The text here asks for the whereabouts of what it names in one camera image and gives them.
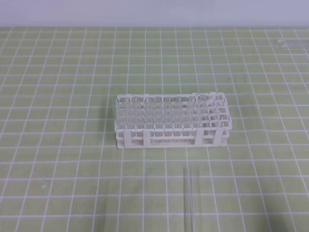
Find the white plastic test tube rack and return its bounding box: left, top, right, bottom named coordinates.
left=113, top=92, right=232, bottom=149

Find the clear tube lying far right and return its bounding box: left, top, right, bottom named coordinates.
left=277, top=39, right=309, bottom=49

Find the clear glass test tube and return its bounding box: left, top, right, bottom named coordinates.
left=183, top=165, right=201, bottom=232

